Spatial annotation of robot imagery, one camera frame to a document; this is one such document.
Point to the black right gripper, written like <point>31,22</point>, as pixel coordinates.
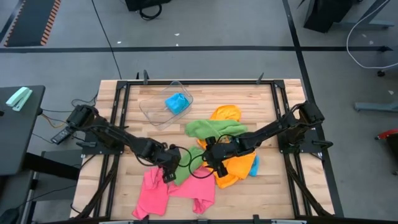
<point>219,152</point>

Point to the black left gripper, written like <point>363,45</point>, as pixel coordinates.
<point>170,160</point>

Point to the green microfiber towel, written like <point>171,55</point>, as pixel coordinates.
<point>183,174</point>
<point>214,128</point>

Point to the orange microfiber towel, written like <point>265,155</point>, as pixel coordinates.
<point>227,112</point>
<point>239,168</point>

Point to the pink microfiber towel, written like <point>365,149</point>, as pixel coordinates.
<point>152,196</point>
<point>196,189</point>

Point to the clear plastic bin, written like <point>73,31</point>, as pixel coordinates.
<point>152,112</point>

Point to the blue microfiber towel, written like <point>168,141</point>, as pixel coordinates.
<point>255,166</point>
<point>177,104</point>

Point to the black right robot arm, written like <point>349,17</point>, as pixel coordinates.
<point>292,124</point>

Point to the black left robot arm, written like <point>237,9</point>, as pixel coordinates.
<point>102,130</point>

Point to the black power adapter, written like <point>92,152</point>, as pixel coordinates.
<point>60,136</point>

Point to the black side table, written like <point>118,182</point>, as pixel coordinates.
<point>18,140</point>

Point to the grey desk foot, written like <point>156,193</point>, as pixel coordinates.
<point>376,106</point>

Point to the red and black stool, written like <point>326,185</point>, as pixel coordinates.
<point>387,133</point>

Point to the mint green stapler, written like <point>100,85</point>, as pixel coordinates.
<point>18,99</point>

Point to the black equipment box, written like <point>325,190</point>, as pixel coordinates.
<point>146,3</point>

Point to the black caster wheel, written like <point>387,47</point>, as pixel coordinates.
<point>381,73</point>

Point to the black cabinet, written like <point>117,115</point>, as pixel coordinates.
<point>326,14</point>

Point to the black mat with orange edge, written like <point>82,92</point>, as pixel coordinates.
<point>31,21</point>

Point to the grey desk leg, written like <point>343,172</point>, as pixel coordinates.
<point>370,22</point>

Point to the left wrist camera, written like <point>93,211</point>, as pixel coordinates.
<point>172,145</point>

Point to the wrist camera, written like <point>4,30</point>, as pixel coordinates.
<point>211,140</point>
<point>172,145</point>

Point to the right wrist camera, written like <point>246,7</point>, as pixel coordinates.
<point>211,140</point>

